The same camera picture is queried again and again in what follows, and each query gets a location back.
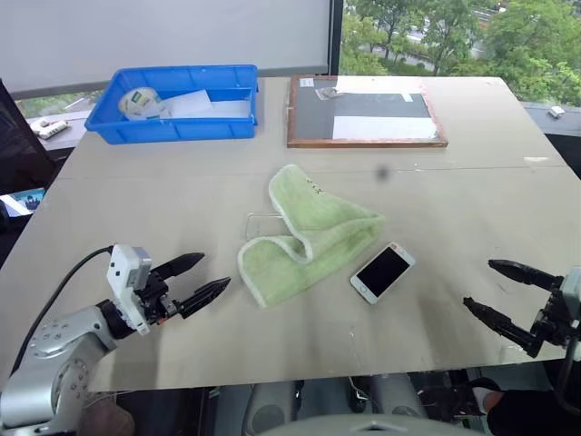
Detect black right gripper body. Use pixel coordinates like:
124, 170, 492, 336
529, 275, 581, 348

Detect tablet with lit screen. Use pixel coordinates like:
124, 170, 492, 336
0, 187, 47, 219

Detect white foam sheet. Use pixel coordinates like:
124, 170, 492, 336
158, 89, 215, 120
210, 99, 252, 121

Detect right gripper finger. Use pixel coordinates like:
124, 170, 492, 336
462, 296, 545, 360
487, 258, 565, 289

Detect green folded towel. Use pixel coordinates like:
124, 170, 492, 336
237, 163, 387, 310

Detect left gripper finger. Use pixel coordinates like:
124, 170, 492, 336
178, 276, 232, 319
156, 252, 206, 280

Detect dark monitor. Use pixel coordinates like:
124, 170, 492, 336
0, 78, 61, 194

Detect blue plastic bin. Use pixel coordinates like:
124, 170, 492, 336
84, 64, 261, 146

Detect white paper sheet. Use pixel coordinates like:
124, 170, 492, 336
331, 114, 439, 141

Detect clear phone case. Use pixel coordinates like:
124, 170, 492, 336
245, 211, 289, 243

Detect brown rounded shape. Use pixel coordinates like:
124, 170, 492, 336
84, 399, 136, 436

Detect dark rounded shape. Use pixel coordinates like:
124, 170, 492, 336
486, 376, 581, 436

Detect wood framed dark board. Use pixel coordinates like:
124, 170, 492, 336
286, 74, 450, 150

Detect clear tape roll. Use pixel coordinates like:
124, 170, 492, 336
118, 85, 166, 122

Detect white smartphone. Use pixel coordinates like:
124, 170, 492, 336
350, 242, 418, 305

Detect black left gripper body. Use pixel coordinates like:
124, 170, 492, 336
135, 266, 186, 326

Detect white power strip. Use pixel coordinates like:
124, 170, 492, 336
32, 118, 71, 138

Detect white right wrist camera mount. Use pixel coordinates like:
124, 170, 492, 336
560, 266, 581, 329

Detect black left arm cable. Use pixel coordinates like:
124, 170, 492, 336
8, 244, 114, 378

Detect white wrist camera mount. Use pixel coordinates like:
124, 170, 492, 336
560, 266, 581, 329
106, 243, 153, 336

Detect dark window post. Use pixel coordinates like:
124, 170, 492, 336
328, 0, 345, 76

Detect white roller screen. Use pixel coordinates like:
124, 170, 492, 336
0, 0, 332, 100

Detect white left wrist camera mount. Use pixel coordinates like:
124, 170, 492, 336
106, 243, 153, 336

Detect grey rounded shape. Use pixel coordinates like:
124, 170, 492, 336
368, 373, 427, 420
244, 381, 301, 436

